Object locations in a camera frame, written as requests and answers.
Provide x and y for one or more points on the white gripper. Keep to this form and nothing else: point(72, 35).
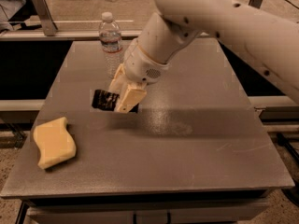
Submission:
point(140, 65)

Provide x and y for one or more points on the black rxbar chocolate wrapper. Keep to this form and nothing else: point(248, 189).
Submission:
point(105, 100)

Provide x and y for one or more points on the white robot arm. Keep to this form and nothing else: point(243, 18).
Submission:
point(268, 43)

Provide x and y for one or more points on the yellow curved sponge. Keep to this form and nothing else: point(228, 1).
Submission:
point(54, 142)

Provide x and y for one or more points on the clear plastic water bottle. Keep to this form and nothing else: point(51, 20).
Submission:
point(110, 38)

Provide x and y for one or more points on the grey cabinet under table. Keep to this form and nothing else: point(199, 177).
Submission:
point(221, 207)

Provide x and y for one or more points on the left metal bracket post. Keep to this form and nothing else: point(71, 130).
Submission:
point(43, 12)

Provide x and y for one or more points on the metal rail behind table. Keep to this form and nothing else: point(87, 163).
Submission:
point(78, 35)

